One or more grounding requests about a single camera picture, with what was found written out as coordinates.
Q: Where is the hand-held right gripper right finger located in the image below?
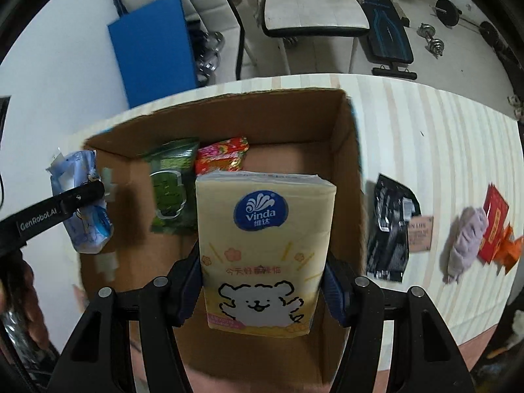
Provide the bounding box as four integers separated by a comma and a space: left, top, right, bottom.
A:
323, 260, 476, 393

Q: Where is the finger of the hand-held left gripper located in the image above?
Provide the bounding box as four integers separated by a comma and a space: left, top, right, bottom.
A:
61, 180, 106, 215

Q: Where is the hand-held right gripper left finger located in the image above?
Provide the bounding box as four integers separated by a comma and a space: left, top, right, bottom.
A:
57, 249, 204, 393

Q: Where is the blue tissue packet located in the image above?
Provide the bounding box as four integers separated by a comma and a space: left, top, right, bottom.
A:
48, 150, 114, 254

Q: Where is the yellow tissue pack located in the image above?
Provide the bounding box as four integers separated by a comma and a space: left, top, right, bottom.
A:
195, 171, 337, 338

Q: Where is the cardboard box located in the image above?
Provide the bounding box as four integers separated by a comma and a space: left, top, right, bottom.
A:
80, 87, 369, 387

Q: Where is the person's left hand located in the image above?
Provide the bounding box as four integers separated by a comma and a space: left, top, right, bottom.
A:
0, 260, 47, 336

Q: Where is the green snack packet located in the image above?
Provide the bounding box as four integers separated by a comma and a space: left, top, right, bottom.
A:
141, 139, 200, 236

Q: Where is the black foil packet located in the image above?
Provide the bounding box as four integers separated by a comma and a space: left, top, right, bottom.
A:
365, 173, 421, 282

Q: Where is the small beige card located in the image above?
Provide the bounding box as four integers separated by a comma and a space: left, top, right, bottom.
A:
407, 215, 435, 253

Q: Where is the red snack packet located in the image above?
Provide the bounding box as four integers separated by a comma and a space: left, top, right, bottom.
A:
195, 136, 250, 176

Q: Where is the purple cloth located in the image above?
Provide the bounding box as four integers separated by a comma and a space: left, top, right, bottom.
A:
442, 207, 490, 285

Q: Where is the blue foam mat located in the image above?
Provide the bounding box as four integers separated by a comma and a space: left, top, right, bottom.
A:
107, 0, 199, 109

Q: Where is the red paper packet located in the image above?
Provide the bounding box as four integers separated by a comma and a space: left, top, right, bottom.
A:
477, 184, 511, 265

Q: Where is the pile of chrome dumbbells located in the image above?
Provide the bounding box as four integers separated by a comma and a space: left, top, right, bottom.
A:
196, 30, 226, 87

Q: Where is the orange packet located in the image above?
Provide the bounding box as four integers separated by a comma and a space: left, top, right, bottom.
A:
493, 225, 524, 275

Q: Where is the black and blue weight bench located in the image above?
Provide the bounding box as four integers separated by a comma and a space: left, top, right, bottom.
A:
360, 0, 418, 82

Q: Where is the chrome dumbbell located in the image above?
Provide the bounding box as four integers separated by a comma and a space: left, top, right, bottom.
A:
418, 22, 445, 56

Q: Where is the white padded chair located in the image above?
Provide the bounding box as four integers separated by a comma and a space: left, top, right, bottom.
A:
229, 0, 371, 80

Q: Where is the black barbell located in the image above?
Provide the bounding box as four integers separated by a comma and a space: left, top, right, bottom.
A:
430, 0, 524, 56

